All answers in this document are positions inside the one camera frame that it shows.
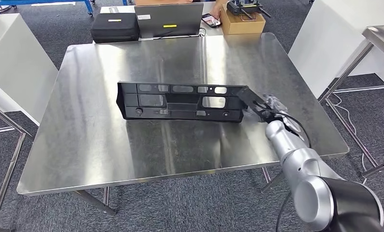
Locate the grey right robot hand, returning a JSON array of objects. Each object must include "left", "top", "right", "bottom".
[{"left": 259, "top": 94, "right": 306, "bottom": 142}]

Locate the person's hand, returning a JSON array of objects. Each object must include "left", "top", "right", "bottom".
[{"left": 209, "top": 0, "right": 228, "bottom": 19}]

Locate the black smartphone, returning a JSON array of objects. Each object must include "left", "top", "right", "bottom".
[{"left": 201, "top": 13, "right": 222, "bottom": 29}]

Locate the black plastic plate frame part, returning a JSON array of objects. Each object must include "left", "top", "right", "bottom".
[{"left": 116, "top": 81, "right": 249, "bottom": 123}]

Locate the stainless steel workbench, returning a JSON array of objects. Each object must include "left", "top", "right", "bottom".
[{"left": 16, "top": 32, "right": 350, "bottom": 216}]

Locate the black controller with antennas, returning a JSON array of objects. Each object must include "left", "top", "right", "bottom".
[{"left": 226, "top": 0, "right": 272, "bottom": 19}]

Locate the brown cardboard box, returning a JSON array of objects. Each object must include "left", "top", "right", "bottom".
[{"left": 220, "top": 4, "right": 266, "bottom": 35}]

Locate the grey laptop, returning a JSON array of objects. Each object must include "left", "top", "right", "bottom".
[{"left": 134, "top": 3, "right": 205, "bottom": 39}]

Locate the white partition panel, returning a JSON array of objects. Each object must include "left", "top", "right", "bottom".
[{"left": 288, "top": 0, "right": 384, "bottom": 99}]

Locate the black hard carry case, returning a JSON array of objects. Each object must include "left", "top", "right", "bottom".
[{"left": 90, "top": 13, "right": 141, "bottom": 44}]

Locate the blue metal cart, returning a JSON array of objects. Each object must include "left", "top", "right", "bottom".
[{"left": 0, "top": 0, "right": 95, "bottom": 16}]

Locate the black laptop cable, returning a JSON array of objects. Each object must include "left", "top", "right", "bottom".
[{"left": 153, "top": 27, "right": 207, "bottom": 41}]

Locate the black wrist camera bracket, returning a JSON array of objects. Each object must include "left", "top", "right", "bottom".
[{"left": 236, "top": 86, "right": 278, "bottom": 124}]

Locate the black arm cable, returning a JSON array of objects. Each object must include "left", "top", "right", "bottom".
[{"left": 262, "top": 107, "right": 313, "bottom": 149}]

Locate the white floor cable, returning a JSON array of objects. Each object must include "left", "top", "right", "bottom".
[{"left": 331, "top": 93, "right": 384, "bottom": 232}]

